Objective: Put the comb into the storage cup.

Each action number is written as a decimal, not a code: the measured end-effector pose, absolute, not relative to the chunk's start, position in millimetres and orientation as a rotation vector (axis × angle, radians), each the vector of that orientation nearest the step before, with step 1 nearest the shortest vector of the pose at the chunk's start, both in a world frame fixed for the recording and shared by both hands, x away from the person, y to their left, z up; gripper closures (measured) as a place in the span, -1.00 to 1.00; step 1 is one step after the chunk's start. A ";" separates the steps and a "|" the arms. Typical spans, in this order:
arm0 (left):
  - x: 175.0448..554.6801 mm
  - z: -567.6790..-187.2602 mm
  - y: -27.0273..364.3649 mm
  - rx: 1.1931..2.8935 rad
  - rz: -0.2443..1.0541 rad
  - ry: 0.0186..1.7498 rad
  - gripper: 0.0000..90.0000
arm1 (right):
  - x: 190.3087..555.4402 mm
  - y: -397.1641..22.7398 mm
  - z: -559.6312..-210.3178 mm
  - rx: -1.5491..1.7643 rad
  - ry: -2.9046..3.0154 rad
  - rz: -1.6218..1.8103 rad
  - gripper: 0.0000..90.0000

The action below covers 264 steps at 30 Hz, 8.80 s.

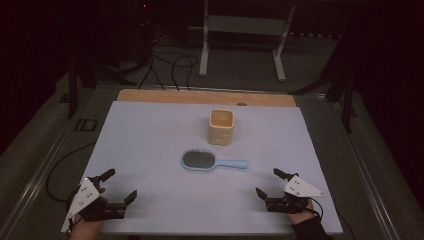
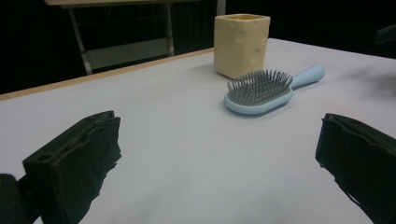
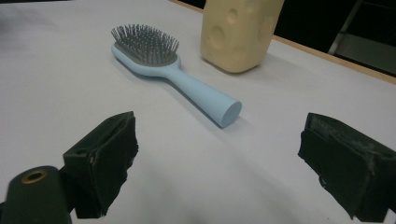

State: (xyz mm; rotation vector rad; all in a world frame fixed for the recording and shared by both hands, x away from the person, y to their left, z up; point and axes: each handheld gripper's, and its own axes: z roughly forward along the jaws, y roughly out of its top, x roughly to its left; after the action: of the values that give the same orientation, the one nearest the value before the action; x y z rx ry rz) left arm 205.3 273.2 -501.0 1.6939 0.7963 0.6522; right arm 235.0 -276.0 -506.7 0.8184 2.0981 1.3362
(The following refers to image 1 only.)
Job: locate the pale table mat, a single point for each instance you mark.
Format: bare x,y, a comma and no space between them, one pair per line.
150,150

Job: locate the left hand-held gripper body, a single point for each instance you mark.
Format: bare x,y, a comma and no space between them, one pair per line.
87,195

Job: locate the person's right hand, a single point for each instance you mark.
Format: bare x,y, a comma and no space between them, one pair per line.
302,217

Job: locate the yellow square cup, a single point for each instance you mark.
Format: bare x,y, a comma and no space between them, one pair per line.
220,130

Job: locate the small black floor bracket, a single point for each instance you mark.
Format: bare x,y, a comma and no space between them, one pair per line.
86,125

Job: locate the person's left hand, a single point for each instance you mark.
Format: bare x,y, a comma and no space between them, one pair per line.
85,230

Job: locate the white metal stand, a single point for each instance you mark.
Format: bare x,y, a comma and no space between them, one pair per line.
246,25

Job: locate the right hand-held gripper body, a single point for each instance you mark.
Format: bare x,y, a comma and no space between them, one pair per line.
300,188

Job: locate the black stand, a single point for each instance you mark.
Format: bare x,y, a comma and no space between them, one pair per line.
72,86
346,90

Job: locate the light blue hairbrush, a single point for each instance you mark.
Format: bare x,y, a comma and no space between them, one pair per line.
200,160

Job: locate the dark equipment with red light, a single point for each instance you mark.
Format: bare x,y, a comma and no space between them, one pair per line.
146,13

